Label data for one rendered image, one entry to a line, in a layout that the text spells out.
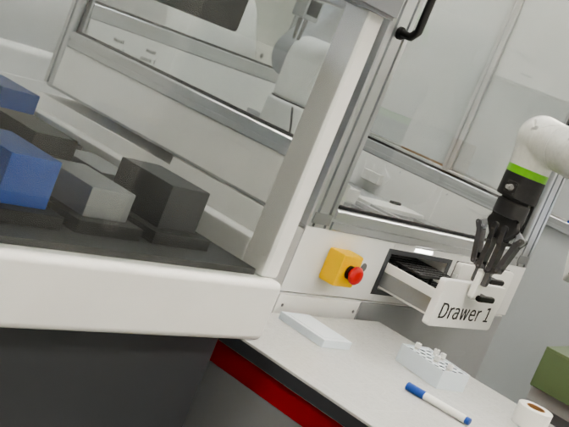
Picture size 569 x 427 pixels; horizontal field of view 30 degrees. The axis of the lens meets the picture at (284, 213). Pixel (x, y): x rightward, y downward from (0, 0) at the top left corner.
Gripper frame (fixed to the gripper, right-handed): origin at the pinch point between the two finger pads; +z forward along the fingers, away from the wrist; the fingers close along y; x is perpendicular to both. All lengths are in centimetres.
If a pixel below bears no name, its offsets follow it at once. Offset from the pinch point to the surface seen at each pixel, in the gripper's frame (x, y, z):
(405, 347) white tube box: -28.2, 5.0, 14.0
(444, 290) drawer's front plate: -10.4, -1.5, 2.9
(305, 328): -48, -6, 16
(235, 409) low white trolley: -68, 1, 29
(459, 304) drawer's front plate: -1.5, -1.5, 5.8
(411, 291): -9.7, -9.2, 6.9
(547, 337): 166, -48, 32
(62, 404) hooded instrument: -108, 0, 28
